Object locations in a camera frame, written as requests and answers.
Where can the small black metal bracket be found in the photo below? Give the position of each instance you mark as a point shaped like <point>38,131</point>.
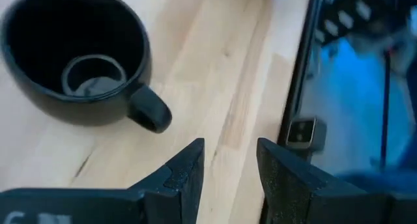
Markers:
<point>304,134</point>

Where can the black object white rectangles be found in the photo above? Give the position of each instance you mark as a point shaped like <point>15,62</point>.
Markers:
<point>352,12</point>

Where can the thin black pole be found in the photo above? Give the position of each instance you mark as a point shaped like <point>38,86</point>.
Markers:
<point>386,113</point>

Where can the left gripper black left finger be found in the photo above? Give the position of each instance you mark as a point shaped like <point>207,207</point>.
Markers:
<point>169,198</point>

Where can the black mug black interior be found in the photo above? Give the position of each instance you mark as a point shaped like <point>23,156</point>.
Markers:
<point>49,97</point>

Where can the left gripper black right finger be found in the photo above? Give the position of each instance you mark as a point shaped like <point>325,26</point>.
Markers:
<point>293,191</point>

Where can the black table edge rail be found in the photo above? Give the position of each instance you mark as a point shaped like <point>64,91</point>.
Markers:
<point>298,74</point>

